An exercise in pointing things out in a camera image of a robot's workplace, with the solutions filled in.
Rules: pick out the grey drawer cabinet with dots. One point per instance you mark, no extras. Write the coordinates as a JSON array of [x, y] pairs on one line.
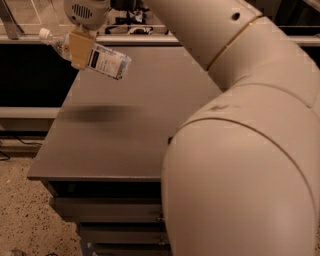
[[110, 136]]

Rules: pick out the middle drawer with knob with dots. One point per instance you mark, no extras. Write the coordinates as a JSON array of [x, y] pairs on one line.
[[106, 234]]

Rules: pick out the metal railing with glass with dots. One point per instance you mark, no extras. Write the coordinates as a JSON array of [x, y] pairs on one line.
[[21, 21]]

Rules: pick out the drawer with knob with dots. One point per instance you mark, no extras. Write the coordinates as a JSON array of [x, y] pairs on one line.
[[106, 234], [108, 210]]

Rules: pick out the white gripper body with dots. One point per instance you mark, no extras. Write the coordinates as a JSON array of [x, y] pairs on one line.
[[87, 14]]

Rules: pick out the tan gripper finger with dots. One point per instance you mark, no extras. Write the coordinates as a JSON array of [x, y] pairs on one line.
[[81, 42]]

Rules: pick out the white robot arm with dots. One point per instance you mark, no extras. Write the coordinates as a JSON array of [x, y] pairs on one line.
[[241, 177]]

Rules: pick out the top drawer with knob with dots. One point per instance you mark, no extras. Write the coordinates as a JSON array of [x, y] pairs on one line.
[[108, 210]]

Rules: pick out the black office chair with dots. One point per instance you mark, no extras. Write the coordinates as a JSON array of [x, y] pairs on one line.
[[128, 17]]

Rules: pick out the clear plastic tea bottle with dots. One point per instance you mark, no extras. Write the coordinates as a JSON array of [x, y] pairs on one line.
[[104, 60]]

